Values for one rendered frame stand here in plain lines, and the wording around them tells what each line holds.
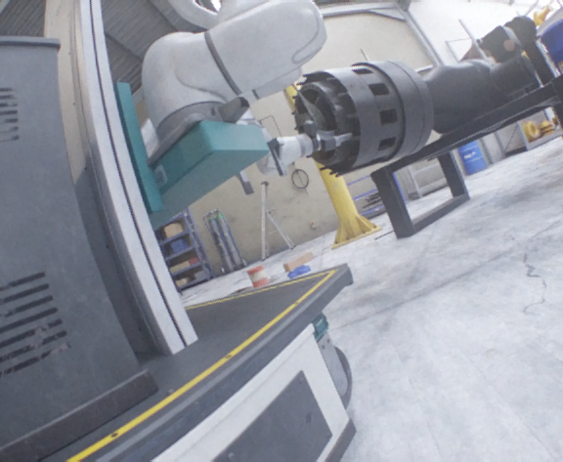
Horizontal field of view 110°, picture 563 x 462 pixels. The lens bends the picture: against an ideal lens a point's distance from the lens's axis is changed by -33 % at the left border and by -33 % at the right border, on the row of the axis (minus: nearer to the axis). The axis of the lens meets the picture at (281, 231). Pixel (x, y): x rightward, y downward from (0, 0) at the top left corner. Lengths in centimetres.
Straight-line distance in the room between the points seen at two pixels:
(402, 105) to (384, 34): 777
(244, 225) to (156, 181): 708
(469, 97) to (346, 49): 682
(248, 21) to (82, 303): 50
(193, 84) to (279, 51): 16
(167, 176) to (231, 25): 30
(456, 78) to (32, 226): 208
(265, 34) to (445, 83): 156
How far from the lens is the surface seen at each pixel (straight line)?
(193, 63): 56
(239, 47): 55
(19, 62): 48
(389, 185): 252
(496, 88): 235
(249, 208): 757
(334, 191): 388
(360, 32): 904
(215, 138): 46
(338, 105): 127
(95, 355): 34
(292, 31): 55
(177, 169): 51
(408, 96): 145
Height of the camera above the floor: 44
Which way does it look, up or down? level
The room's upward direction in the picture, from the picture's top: 22 degrees counter-clockwise
